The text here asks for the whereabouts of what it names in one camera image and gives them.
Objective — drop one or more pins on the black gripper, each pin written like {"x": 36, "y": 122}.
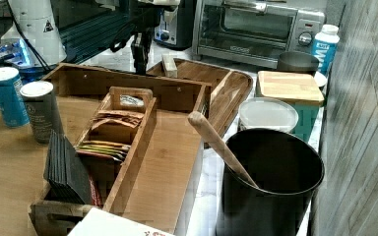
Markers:
{"x": 145, "y": 17}

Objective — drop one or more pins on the wooden drawer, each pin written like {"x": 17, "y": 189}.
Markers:
{"x": 164, "y": 193}

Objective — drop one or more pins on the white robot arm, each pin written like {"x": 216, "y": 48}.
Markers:
{"x": 34, "y": 22}

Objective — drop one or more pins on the black silver toaster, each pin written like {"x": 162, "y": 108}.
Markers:
{"x": 175, "y": 29}

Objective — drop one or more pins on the small wooden block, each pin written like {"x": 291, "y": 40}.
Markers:
{"x": 169, "y": 66}

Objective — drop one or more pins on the silver toaster oven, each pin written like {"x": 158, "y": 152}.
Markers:
{"x": 255, "y": 32}

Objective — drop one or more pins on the wooden tray with rim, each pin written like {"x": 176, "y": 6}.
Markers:
{"x": 228, "y": 89}

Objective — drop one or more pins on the wooden tea bag caddy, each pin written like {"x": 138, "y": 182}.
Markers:
{"x": 113, "y": 180}

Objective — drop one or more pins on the grey cylindrical canister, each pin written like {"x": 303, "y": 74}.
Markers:
{"x": 42, "y": 108}

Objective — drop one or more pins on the blue salt canister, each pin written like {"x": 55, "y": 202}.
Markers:
{"x": 12, "y": 106}

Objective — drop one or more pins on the dark grey cup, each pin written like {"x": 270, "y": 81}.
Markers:
{"x": 298, "y": 62}

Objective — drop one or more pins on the black coaster stack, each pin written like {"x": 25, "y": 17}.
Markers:
{"x": 66, "y": 173}

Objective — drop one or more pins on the teal container with wood lid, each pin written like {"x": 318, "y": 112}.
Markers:
{"x": 298, "y": 90}

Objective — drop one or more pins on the white blue-label bottle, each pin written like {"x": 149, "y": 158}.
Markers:
{"x": 324, "y": 47}

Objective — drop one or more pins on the white box corner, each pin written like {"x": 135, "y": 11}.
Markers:
{"x": 98, "y": 222}

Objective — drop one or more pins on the black utensil holder bucket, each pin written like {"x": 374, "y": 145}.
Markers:
{"x": 286, "y": 171}

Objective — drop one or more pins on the wooden utensil handle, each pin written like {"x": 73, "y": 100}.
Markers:
{"x": 201, "y": 124}

